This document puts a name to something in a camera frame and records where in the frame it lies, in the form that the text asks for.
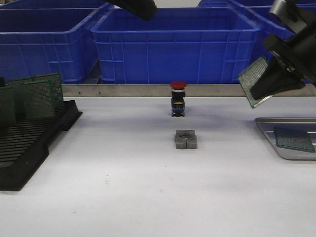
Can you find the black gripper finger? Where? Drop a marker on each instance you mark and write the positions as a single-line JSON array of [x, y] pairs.
[[144, 9]]

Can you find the left-edge green board behind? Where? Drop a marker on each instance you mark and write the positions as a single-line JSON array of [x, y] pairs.
[[7, 107]]

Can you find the far left blue crate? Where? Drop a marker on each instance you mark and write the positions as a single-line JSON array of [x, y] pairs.
[[56, 4]]

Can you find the centre blue plastic crate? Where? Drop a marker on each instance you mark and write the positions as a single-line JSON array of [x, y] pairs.
[[196, 45]]

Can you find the green perforated board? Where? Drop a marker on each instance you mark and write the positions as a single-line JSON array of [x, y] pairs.
[[37, 100], [292, 139], [249, 77]]

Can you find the rear right green board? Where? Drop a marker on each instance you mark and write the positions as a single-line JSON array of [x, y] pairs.
[[56, 88]]

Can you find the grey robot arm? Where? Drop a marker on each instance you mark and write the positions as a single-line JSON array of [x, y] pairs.
[[294, 59]]

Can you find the silver metal tray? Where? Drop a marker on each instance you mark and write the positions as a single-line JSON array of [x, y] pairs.
[[266, 126]]

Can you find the red emergency stop button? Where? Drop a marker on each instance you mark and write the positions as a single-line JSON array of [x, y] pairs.
[[177, 99]]

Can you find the far right blue crate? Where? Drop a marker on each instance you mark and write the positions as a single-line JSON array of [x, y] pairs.
[[239, 3]]

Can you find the left blue plastic crate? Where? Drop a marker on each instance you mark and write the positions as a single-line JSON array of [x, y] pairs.
[[44, 41]]

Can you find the black slotted board rack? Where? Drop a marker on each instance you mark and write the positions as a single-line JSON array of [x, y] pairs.
[[25, 146]]

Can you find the rear left green board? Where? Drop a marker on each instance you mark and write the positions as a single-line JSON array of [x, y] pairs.
[[17, 85]]

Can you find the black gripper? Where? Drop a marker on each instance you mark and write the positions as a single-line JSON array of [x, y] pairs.
[[293, 60]]

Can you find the grey square metal block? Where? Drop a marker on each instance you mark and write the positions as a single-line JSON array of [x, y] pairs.
[[186, 139]]

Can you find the right blue plastic crate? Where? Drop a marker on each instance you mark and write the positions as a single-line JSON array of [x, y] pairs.
[[288, 35]]

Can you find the blue plastic crate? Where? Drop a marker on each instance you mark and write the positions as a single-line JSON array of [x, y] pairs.
[[288, 35], [196, 45], [44, 41]]

